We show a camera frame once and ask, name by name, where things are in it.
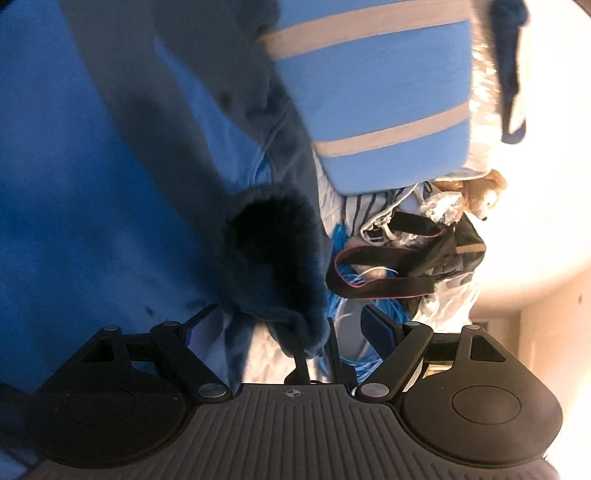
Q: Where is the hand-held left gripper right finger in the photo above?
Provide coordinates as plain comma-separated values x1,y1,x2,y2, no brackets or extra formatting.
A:
355,305,506,403

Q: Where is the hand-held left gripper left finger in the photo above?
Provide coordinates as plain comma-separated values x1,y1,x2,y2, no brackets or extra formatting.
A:
85,305,232,403

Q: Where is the blue fleece jacket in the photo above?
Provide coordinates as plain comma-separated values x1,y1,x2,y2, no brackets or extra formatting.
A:
0,0,334,467

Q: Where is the clear plastic bag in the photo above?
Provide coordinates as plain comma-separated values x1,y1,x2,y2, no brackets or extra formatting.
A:
413,274,482,334

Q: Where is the black bag with red piping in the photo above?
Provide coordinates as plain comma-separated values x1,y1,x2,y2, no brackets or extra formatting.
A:
325,209,489,302

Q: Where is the white navy striped bag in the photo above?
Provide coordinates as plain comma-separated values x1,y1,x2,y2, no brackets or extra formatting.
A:
344,182,435,246

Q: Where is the brown teddy bear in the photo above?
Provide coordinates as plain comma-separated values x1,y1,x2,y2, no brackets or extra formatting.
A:
434,168,509,223

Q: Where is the blue grey-striped pillow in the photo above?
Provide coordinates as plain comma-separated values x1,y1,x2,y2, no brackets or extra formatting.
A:
257,0,475,195

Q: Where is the silver lace cover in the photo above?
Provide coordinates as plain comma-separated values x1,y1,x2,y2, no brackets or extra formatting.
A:
461,28,509,177

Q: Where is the navy garment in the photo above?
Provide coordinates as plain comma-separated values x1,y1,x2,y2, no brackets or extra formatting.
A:
488,0,533,145

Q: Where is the blue cable coil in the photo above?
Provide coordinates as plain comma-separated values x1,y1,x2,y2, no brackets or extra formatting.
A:
323,222,413,385

